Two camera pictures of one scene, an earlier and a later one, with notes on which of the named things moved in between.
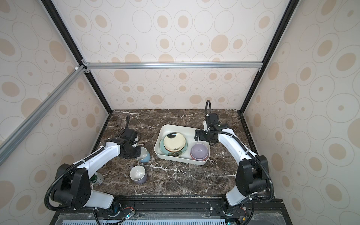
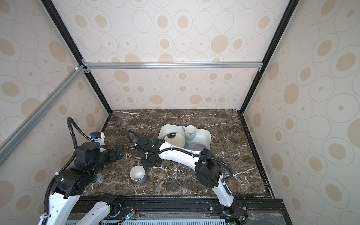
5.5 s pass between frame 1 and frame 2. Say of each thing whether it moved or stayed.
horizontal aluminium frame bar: stayed
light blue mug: moved
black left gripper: moved
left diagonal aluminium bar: stayed
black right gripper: moved
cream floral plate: stayed
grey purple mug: stayed
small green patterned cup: stayed
